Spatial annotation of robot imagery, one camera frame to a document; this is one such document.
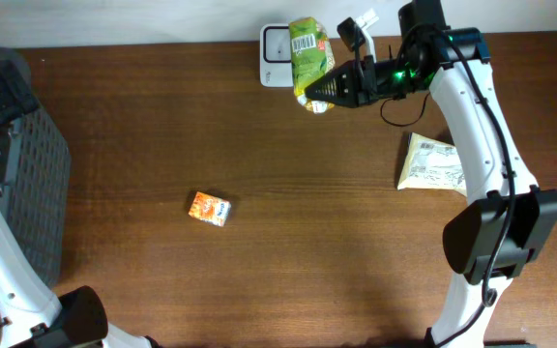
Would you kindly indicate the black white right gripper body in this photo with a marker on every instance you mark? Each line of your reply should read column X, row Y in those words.
column 383, row 82

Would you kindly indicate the green white juice carton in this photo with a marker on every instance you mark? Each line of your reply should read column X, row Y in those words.
column 311, row 58

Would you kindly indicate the yellow white snack bag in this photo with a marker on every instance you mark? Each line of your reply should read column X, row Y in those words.
column 431, row 164

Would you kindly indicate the small orange tissue pack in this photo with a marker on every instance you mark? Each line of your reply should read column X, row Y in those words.
column 210, row 209

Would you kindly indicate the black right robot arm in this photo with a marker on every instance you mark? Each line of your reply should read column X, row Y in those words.
column 508, row 217

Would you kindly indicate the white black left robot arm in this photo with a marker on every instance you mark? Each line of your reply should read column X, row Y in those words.
column 33, row 315

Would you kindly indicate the white barcode scanner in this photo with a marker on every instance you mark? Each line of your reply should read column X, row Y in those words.
column 275, row 56

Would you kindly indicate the dark grey plastic basket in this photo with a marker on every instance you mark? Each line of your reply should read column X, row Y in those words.
column 35, row 165

